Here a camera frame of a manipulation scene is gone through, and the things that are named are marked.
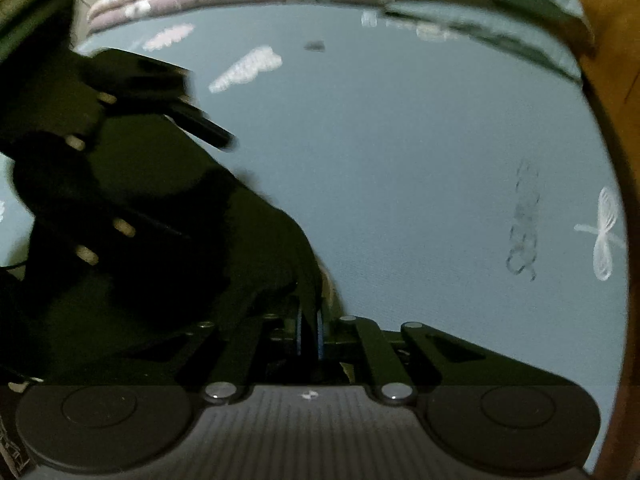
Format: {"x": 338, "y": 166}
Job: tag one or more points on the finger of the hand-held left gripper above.
{"x": 145, "y": 80}
{"x": 150, "y": 230}

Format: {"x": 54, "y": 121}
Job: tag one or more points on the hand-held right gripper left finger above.
{"x": 299, "y": 335}

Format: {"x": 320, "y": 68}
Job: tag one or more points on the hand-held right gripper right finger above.
{"x": 320, "y": 336}

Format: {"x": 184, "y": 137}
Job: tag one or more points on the wooden headboard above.
{"x": 620, "y": 60}

